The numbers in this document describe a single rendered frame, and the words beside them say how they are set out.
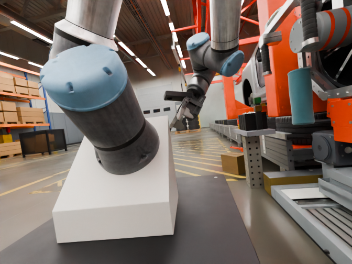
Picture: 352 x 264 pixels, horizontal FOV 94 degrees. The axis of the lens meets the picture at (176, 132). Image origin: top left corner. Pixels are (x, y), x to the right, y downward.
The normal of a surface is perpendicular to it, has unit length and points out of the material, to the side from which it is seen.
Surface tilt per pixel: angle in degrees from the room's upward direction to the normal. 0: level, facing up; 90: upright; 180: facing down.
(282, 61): 90
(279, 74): 90
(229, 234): 0
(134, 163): 112
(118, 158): 116
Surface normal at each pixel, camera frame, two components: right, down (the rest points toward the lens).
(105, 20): 0.71, 0.56
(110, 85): 0.79, 0.32
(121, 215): -0.07, 0.06
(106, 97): 0.64, 0.46
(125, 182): -0.14, -0.65
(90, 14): 0.26, 0.52
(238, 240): -0.12, -0.99
